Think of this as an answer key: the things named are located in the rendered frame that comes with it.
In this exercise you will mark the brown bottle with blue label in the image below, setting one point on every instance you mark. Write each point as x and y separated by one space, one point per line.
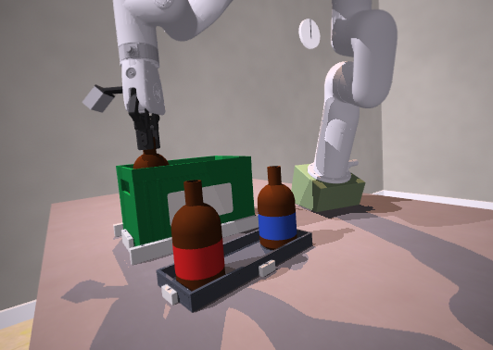
276 212
150 159

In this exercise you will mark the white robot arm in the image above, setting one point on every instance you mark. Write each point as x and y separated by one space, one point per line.
368 36

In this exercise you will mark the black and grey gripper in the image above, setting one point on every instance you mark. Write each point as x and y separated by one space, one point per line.
142 93

